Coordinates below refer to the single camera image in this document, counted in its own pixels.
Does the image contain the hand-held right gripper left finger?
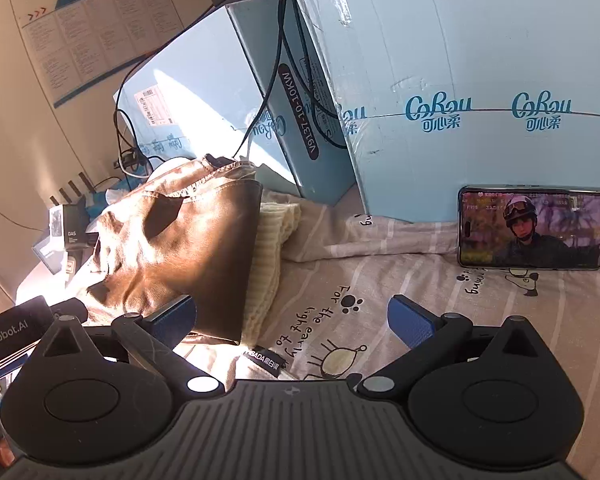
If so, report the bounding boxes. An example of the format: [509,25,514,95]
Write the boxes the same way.
[22,294,227,399]

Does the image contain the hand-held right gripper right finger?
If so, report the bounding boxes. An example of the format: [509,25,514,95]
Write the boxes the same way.
[355,294,562,399]

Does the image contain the brown leather pants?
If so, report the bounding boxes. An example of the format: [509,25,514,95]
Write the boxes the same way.
[75,155,264,347]

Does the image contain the printed striped bedsheet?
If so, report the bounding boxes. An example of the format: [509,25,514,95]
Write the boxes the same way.
[65,187,600,471]

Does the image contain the black garment label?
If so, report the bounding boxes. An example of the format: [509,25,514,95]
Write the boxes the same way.
[244,346,287,375]

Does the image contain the small black box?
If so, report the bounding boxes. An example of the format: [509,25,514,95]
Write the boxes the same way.
[49,204,99,252]

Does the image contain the cream knitted sweater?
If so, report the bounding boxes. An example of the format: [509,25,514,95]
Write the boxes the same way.
[242,201,302,350]

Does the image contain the black router with antennas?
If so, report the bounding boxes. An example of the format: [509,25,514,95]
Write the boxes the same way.
[47,172,94,207]

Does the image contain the smartphone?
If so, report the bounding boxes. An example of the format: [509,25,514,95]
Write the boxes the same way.
[456,185,600,272]

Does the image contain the light blue box, black label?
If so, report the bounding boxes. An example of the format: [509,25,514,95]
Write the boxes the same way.
[112,0,359,207]

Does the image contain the large light blue cardboard box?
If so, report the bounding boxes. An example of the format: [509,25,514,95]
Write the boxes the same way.
[286,0,600,234]

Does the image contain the thin black cable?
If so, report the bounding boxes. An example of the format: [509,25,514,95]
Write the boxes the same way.
[111,0,221,181]

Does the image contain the wall poster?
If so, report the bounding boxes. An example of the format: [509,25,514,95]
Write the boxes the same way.
[20,0,187,110]

